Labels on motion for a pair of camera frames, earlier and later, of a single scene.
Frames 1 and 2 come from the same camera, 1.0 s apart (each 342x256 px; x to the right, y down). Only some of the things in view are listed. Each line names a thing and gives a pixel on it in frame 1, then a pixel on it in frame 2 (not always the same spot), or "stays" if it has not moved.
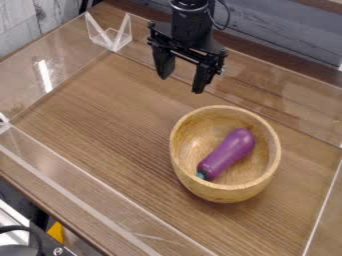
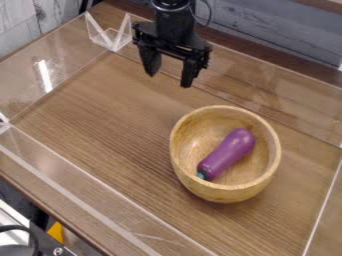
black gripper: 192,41 -> 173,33
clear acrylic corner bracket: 109,38 stays
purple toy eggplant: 228,155 stays
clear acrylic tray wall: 88,121 stays
